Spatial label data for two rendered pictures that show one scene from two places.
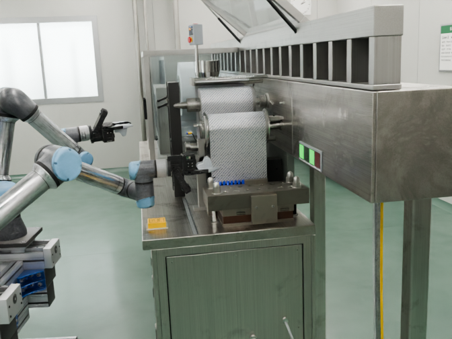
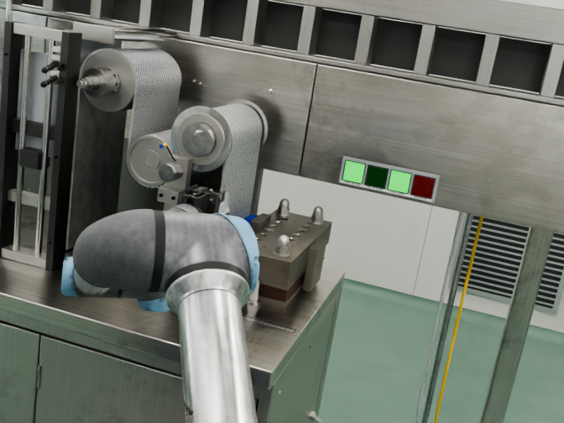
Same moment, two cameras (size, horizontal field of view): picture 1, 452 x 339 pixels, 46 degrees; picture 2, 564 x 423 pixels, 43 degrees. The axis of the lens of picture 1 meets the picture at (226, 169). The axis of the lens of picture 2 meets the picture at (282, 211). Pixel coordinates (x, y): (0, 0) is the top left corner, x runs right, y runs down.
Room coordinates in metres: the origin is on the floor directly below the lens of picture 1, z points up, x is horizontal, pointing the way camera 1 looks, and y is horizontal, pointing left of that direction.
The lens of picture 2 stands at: (1.40, 1.44, 1.54)
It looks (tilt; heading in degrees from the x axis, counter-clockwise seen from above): 15 degrees down; 294
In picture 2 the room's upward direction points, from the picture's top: 9 degrees clockwise
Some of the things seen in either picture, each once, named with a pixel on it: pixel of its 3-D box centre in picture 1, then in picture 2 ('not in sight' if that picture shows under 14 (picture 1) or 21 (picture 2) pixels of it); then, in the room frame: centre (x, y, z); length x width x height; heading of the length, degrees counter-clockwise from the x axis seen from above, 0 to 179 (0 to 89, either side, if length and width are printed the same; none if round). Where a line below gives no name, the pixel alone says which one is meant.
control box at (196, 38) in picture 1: (194, 34); not in sight; (2.76, 0.13, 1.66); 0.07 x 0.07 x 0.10; 25
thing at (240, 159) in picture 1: (239, 161); (237, 192); (2.17, -0.06, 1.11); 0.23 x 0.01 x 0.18; 99
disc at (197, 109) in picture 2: (205, 129); (201, 138); (2.22, 0.08, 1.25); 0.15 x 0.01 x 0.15; 9
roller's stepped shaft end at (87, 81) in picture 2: (180, 105); (86, 83); (2.45, 0.20, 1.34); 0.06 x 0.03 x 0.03; 99
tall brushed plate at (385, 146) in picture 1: (271, 102); (65, 68); (2.93, -0.26, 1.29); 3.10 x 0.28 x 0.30; 9
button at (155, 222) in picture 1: (157, 222); not in sight; (2.02, 0.28, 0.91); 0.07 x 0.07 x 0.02; 9
